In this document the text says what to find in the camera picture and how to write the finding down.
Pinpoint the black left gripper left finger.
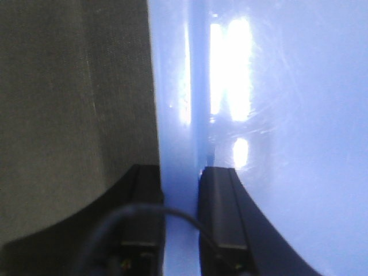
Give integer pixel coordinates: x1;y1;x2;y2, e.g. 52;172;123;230
1;165;164;275

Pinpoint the black table mat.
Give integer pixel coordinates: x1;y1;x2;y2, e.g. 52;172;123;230
1;1;159;244

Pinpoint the black camera cable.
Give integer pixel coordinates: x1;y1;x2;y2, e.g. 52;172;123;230
77;202;228;276

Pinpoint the blue plastic tray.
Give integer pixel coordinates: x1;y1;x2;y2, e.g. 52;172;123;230
148;1;367;275

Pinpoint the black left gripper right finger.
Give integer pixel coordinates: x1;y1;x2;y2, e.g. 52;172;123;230
197;167;318;275

